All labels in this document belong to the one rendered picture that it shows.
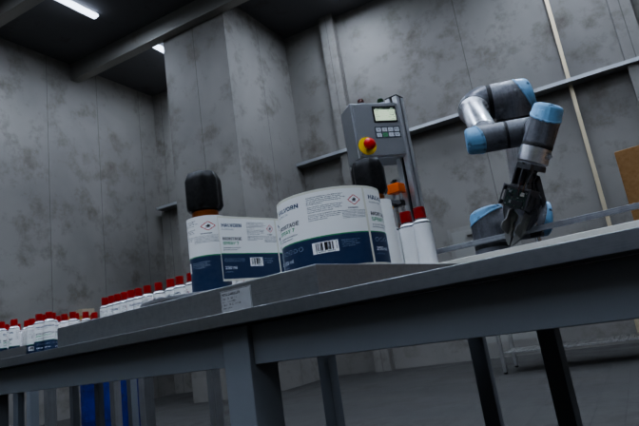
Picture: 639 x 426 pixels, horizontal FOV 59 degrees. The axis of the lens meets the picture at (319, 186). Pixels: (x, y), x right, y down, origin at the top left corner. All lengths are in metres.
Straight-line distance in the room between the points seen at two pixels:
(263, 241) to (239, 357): 0.49
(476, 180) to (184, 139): 5.18
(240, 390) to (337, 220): 0.32
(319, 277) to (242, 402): 0.22
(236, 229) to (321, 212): 0.36
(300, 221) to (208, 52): 9.70
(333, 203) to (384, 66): 10.17
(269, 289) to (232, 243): 0.39
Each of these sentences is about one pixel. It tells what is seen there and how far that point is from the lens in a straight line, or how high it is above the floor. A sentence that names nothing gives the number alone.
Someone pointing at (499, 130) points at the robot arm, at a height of 1.22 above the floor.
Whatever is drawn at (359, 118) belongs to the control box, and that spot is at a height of 1.42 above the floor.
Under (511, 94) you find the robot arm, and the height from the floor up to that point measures 1.42.
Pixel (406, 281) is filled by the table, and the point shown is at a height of 0.82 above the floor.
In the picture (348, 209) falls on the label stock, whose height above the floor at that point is 0.98.
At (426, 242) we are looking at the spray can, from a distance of 1.61.
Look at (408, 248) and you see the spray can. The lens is 1.64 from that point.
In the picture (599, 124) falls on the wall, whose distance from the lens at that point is 9.88.
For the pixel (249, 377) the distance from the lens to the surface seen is 0.90.
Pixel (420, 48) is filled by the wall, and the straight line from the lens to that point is 10.97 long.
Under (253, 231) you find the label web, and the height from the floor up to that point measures 1.03.
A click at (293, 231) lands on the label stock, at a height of 0.96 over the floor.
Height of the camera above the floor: 0.78
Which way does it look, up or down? 14 degrees up
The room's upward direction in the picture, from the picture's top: 9 degrees counter-clockwise
